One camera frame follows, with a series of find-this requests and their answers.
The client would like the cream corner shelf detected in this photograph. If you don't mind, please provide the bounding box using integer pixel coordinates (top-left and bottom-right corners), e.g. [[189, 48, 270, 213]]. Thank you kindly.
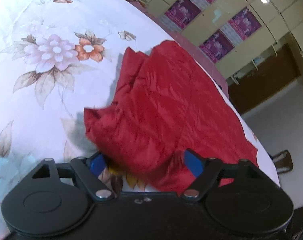
[[225, 40, 279, 86]]

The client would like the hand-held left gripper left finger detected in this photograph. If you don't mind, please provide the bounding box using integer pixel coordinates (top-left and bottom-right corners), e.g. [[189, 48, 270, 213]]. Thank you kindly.
[[28, 152, 115, 202]]

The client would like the wooden chair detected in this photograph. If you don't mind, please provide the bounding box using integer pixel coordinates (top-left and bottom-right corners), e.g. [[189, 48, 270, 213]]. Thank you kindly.
[[270, 149, 294, 174]]

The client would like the red puffer jacket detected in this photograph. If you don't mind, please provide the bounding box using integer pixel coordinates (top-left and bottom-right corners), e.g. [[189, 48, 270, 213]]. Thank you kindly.
[[83, 39, 259, 193]]

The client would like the white floral bedsheet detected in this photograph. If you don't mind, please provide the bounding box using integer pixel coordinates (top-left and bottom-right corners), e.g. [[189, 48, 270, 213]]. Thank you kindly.
[[0, 0, 280, 232]]

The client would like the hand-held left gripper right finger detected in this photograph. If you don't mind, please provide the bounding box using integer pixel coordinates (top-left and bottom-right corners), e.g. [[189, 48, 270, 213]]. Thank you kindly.
[[181, 148, 260, 198]]

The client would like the brown wooden door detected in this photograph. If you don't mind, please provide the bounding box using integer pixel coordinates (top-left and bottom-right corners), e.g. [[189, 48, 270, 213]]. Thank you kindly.
[[228, 42, 302, 116]]

